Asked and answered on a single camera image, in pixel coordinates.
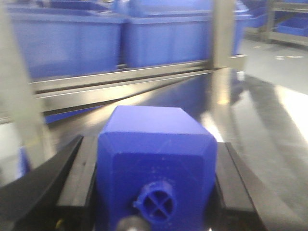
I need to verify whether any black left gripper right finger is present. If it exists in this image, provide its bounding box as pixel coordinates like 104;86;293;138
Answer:
212;142;264;231

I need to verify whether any blue plastic bin right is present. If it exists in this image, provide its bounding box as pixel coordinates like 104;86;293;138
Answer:
120;0;253;69

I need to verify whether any stainless steel shelf frame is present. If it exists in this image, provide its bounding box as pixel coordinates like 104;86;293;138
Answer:
0;0;246;152

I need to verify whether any blue plastic bin left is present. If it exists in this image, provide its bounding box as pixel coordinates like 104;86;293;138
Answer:
5;1;124;78

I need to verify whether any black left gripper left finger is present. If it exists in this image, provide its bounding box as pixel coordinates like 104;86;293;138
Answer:
14;136;97;231

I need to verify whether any grey metal storage rack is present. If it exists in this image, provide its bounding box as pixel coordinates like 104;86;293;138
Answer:
243;0;308;46

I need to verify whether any blue bottle-shaped part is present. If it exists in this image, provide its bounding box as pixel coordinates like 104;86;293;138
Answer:
95;105;218;231

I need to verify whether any blue plastic bin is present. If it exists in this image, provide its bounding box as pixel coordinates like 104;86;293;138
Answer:
5;1;124;78
120;0;253;69

